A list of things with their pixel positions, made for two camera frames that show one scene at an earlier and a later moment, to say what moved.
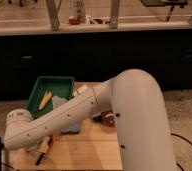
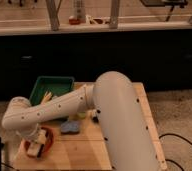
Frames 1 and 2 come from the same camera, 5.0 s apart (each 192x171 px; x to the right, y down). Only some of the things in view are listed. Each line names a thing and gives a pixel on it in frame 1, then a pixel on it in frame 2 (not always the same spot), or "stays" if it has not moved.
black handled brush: (97, 119) stays
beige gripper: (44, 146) to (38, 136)
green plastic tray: (57, 85) stays
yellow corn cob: (47, 96) stays
